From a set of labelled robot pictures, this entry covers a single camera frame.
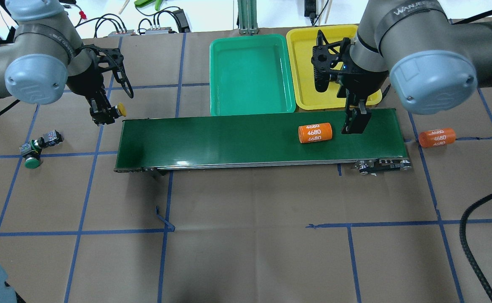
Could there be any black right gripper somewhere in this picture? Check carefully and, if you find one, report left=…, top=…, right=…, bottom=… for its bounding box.
left=311, top=29, right=388, bottom=134

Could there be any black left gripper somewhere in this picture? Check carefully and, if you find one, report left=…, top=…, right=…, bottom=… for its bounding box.
left=67, top=45, right=134, bottom=126

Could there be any yellow push button switch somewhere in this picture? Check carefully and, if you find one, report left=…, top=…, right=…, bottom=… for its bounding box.
left=104, top=102, right=127, bottom=123

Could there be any green push button switch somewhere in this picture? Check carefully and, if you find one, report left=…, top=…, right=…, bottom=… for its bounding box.
left=33, top=129, right=64, bottom=149
left=19, top=140, right=42, bottom=169

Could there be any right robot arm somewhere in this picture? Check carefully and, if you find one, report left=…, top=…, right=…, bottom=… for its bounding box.
left=311, top=0, right=492, bottom=134

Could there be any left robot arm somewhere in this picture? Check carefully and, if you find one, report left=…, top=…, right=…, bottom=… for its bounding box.
left=0, top=0, right=133, bottom=126

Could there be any yellow plastic tray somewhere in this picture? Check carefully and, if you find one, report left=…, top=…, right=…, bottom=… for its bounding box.
left=286, top=24, right=383, bottom=111

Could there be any green conveyor belt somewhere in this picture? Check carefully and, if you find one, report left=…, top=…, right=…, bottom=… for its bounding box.
left=114, top=109, right=412, bottom=174

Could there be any green plastic clip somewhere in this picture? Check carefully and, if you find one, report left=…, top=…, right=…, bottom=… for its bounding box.
left=134, top=0, right=166, bottom=12

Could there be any green plastic tray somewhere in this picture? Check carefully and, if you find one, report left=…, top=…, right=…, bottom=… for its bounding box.
left=210, top=34, right=296, bottom=116

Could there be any black power adapter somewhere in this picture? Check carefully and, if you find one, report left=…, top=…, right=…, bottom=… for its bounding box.
left=173, top=8, right=191, bottom=33

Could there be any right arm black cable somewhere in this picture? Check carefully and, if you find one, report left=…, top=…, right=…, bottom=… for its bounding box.
left=459, top=182, right=492, bottom=303

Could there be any aluminium frame post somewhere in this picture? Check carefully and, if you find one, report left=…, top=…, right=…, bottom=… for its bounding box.
left=237, top=0, right=259, bottom=36

